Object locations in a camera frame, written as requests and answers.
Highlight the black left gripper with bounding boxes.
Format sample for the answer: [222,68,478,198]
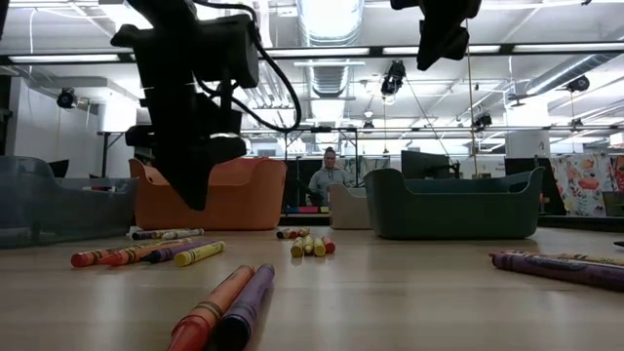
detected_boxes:
[110,14,248,211]

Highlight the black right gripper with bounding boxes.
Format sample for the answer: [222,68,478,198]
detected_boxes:
[389,0,484,72]

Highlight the white crayon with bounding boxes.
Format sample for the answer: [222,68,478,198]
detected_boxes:
[160,227,207,241]

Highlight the purple crayon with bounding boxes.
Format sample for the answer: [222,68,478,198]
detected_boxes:
[212,263,277,351]
[131,228,170,241]
[490,252,624,293]
[142,239,218,265]

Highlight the orange plastic bin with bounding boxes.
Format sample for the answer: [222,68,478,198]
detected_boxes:
[128,156,289,232]

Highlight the black beam with light panels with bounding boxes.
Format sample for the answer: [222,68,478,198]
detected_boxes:
[0,42,624,67]

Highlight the thin vertical pole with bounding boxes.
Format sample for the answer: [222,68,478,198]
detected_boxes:
[463,19,478,177]

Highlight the black folding table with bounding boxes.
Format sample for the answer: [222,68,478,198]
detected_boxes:
[96,129,129,179]

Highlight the black computer monitor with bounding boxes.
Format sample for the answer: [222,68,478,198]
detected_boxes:
[400,149,462,180]

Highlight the translucent grey plastic bin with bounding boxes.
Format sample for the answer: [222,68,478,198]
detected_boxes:
[0,155,140,250]

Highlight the white column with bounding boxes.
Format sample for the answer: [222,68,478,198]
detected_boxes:
[505,130,552,160]

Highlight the seated person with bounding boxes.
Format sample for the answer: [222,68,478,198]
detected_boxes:
[307,145,356,207]

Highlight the small black monitor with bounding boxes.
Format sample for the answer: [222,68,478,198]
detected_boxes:
[47,159,70,179]

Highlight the white plastic bin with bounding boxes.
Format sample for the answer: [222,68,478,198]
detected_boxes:
[328,182,374,231]

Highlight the teal plastic bin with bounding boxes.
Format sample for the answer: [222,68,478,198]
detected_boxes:
[363,166,546,241]

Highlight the floral patterned cloth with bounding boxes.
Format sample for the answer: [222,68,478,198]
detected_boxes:
[549,153,624,218]

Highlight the black hanging camera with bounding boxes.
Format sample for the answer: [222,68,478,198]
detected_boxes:
[379,59,408,98]

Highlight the black horizontal rail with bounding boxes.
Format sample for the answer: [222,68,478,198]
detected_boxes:
[241,124,624,136]

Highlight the silver angled duct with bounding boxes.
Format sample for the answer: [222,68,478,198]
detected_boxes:
[524,52,624,97]

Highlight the silver ventilation duct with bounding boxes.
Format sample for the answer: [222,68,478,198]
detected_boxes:
[295,0,366,98]

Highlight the black left wrist camera cable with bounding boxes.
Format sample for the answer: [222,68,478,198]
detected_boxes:
[192,0,303,134]

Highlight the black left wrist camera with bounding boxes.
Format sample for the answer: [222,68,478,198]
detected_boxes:
[193,13,260,90]

